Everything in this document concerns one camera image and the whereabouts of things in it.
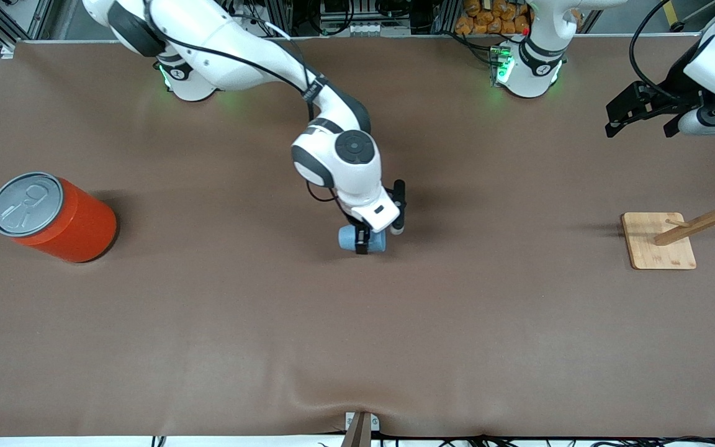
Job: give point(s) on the white power strip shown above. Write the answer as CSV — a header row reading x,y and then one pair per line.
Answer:
x,y
376,28

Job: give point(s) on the light blue plastic cup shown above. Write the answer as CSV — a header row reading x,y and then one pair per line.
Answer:
x,y
345,238

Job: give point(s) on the brown camera support bar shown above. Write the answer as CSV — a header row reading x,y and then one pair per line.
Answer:
x,y
357,434

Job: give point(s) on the brown table cloth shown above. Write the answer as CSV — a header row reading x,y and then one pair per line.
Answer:
x,y
357,323

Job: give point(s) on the aluminium frame post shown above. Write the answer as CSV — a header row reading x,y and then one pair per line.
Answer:
x,y
280,15
444,16

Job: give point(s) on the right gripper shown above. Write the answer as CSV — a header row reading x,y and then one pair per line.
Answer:
x,y
362,238

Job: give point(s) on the wooden mug tree stand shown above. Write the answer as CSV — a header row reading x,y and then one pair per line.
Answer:
x,y
655,248

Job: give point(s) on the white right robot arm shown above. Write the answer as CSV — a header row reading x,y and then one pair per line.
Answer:
x,y
227,49

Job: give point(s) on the pile of orange snacks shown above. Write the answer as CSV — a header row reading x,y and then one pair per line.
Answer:
x,y
494,18

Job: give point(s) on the orange can with silver lid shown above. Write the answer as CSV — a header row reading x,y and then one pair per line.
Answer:
x,y
78,230

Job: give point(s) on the metal table edge clamp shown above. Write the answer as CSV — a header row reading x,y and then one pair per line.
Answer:
x,y
350,421

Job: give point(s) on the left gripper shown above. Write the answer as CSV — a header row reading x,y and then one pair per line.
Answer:
x,y
674,82

